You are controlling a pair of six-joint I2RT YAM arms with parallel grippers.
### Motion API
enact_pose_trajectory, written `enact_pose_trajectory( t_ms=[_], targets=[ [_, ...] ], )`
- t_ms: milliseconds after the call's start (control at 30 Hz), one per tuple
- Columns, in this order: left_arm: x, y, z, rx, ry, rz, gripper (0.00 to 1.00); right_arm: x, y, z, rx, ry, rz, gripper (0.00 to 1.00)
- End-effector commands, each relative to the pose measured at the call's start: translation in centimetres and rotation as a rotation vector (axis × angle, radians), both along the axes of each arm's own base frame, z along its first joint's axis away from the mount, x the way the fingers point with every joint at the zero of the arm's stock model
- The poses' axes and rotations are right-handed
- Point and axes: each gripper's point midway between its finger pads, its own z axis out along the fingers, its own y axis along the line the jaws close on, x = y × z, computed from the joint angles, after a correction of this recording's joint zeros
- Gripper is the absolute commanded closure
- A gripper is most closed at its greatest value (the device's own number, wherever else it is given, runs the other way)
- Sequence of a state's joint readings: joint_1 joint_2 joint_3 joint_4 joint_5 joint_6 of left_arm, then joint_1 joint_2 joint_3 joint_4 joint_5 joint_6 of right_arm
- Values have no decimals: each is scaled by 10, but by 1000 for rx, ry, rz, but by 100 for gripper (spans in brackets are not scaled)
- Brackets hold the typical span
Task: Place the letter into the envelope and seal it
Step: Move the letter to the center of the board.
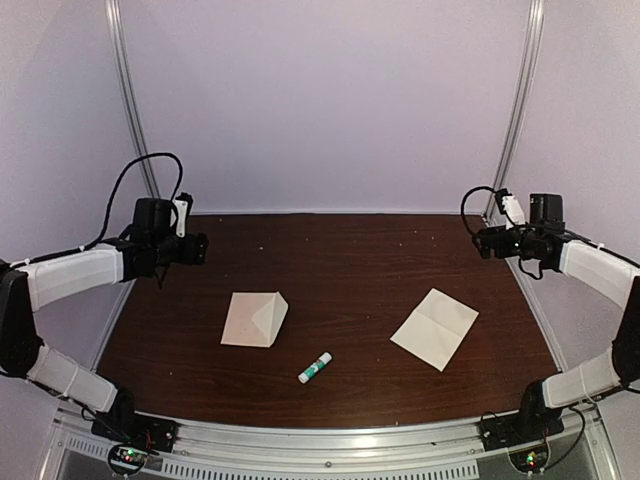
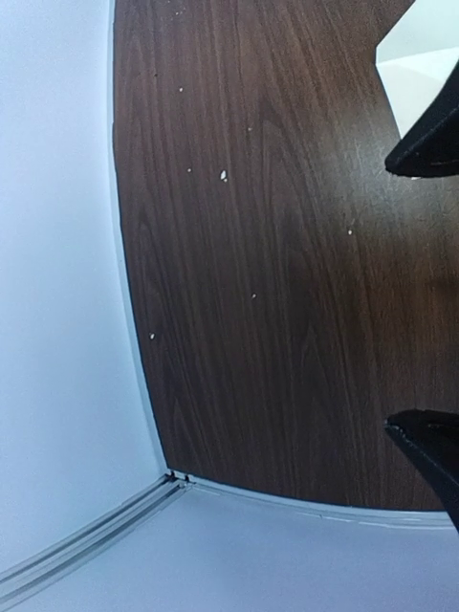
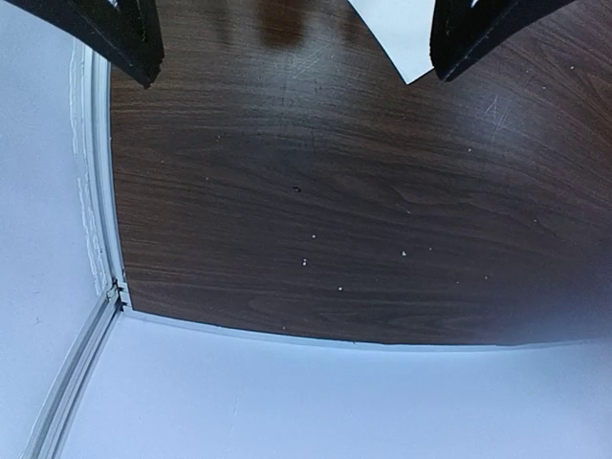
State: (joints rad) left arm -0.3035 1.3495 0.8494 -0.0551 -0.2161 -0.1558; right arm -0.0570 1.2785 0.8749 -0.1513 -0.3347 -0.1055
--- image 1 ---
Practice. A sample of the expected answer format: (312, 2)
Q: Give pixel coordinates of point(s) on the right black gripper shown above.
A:
(487, 235)

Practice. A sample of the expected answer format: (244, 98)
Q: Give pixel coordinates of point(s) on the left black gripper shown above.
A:
(195, 249)

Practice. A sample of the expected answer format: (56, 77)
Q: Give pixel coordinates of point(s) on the beige envelope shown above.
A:
(254, 319)

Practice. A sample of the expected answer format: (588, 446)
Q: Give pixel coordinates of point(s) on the cream letter paper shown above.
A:
(435, 329)

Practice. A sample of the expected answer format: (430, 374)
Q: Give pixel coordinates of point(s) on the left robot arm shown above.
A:
(34, 284)

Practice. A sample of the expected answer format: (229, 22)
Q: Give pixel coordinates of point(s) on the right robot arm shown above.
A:
(617, 279)

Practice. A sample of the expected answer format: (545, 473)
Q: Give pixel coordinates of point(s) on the green white glue stick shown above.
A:
(312, 370)

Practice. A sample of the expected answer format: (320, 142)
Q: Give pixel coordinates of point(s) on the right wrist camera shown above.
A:
(510, 208)

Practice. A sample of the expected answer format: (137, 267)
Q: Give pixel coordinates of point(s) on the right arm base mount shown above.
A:
(532, 422)

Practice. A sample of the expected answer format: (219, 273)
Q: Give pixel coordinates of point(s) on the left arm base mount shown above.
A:
(122, 423)

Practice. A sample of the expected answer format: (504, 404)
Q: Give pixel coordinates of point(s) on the right aluminium frame post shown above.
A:
(527, 70)

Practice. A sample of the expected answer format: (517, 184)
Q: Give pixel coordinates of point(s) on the aluminium frame post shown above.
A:
(132, 116)
(527, 70)

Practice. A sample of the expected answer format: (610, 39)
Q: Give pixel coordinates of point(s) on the aluminium front rail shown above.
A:
(442, 450)

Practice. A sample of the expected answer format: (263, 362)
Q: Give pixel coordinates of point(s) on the left aluminium frame post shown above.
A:
(132, 116)

